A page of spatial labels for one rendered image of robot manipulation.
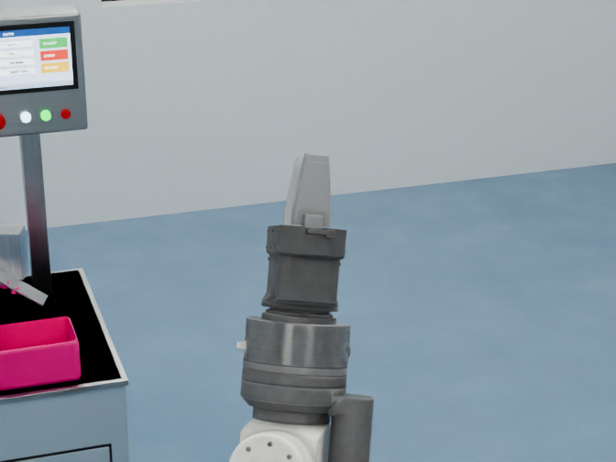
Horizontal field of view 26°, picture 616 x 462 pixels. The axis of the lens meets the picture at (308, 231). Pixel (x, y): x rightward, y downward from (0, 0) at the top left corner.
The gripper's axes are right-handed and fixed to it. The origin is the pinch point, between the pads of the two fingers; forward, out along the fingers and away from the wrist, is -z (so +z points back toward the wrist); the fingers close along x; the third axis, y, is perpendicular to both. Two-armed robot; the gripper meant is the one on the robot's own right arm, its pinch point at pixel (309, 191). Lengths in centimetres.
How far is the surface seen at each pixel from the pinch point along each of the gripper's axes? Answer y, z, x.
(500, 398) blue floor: -102, 43, -279
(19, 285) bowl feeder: 34, 16, -159
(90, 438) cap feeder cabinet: 18, 44, -150
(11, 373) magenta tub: 33, 31, -143
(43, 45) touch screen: 33, -32, -159
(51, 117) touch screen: 31, -19, -165
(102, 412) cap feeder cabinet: 16, 38, -148
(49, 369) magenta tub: 26, 30, -145
